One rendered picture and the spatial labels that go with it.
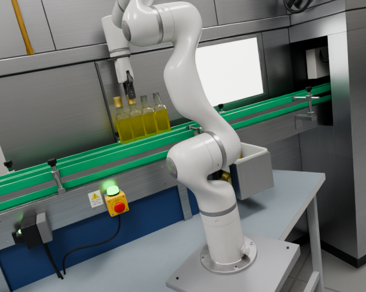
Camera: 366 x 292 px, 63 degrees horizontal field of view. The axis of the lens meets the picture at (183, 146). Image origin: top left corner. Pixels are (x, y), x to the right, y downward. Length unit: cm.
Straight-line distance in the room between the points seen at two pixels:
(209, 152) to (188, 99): 16
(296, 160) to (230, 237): 123
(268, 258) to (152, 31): 75
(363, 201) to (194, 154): 140
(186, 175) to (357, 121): 123
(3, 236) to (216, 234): 73
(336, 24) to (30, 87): 148
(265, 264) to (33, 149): 104
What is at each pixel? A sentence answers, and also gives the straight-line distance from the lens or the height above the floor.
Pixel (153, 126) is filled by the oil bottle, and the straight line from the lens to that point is 133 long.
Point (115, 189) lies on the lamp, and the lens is 114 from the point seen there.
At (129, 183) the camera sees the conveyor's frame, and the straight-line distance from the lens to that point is 121.
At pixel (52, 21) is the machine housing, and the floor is 168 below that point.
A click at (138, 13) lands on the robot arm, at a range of 84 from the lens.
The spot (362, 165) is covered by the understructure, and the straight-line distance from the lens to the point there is 195.
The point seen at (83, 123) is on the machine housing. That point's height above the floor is 124.
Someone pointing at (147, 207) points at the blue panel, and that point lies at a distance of 129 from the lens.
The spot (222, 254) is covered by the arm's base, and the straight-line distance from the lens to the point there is 99.
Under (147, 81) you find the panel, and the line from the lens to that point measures 147.
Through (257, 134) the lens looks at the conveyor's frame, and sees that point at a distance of 158.
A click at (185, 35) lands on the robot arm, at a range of 88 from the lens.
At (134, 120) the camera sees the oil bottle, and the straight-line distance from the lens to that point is 130.
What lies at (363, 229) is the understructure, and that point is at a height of 28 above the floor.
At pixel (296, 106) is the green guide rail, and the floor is 107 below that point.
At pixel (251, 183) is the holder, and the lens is 125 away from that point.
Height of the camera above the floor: 140
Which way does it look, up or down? 15 degrees down
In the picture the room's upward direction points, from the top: 11 degrees counter-clockwise
